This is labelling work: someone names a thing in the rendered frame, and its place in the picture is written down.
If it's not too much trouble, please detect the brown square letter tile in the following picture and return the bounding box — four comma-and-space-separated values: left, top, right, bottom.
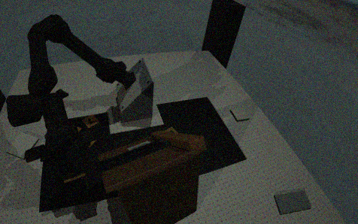
165, 127, 178, 133
82, 114, 99, 129

